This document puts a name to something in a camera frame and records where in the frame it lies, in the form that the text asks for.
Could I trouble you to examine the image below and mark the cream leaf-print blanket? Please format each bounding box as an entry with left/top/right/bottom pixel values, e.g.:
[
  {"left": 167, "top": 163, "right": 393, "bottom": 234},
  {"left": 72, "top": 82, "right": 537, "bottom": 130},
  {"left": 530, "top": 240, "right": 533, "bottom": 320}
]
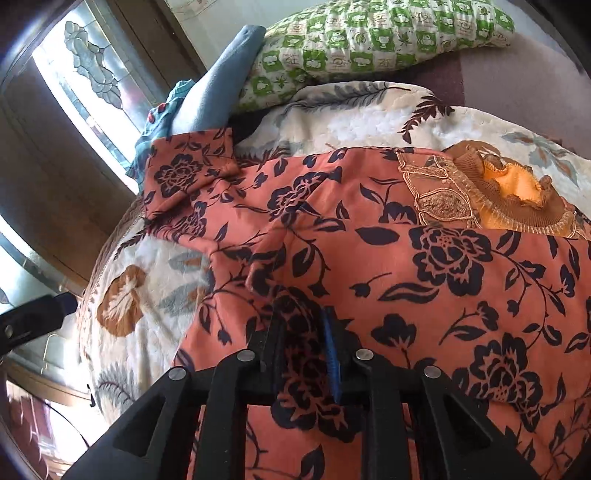
[{"left": 76, "top": 80, "right": 591, "bottom": 416}]

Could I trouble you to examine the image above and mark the green patterned pillow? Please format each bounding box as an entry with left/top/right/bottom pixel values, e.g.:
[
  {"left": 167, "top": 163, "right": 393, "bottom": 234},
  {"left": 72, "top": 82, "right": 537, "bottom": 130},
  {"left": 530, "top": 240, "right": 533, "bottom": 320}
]
[{"left": 231, "top": 0, "right": 515, "bottom": 114}]

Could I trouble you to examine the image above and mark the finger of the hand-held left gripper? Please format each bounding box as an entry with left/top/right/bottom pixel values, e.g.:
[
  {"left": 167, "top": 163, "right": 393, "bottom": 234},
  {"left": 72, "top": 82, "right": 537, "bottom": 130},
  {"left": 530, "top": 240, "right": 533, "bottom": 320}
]
[{"left": 0, "top": 294, "right": 75, "bottom": 358}]

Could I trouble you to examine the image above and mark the mauve bed sheet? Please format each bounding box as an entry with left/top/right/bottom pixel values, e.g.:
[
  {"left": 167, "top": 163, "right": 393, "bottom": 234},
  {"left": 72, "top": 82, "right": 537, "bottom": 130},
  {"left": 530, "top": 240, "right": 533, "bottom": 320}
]
[{"left": 413, "top": 44, "right": 591, "bottom": 153}]

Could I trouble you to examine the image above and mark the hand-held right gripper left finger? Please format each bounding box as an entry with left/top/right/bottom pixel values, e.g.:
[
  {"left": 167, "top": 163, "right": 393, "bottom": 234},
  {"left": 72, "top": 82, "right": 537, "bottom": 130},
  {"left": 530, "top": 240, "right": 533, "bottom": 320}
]
[{"left": 60, "top": 310, "right": 287, "bottom": 480}]

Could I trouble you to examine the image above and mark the light blue cloth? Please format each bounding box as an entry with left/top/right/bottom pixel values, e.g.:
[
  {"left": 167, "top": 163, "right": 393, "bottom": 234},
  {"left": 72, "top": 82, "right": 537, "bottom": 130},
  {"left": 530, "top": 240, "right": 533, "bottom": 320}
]
[{"left": 173, "top": 23, "right": 267, "bottom": 137}]

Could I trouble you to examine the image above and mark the patterned glass window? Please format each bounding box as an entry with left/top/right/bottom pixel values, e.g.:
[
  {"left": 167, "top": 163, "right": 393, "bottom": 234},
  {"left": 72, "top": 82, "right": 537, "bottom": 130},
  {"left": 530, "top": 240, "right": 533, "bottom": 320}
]
[{"left": 0, "top": 0, "right": 162, "bottom": 195}]

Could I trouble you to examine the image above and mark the teal patterned cloth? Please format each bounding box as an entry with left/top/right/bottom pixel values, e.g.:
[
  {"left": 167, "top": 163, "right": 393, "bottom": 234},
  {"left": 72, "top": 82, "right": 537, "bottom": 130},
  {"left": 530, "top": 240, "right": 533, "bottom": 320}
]
[{"left": 124, "top": 79, "right": 197, "bottom": 192}]

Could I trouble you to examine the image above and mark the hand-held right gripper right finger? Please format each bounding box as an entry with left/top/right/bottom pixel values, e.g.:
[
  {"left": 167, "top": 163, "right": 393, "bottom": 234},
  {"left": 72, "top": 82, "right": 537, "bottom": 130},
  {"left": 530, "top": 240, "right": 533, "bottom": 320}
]
[{"left": 321, "top": 307, "right": 541, "bottom": 480}]

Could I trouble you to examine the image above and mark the orange floral shirt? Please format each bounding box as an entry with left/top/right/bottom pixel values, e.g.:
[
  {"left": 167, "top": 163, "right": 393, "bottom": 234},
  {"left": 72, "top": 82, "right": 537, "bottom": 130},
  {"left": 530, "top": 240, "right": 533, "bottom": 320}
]
[{"left": 141, "top": 127, "right": 591, "bottom": 480}]

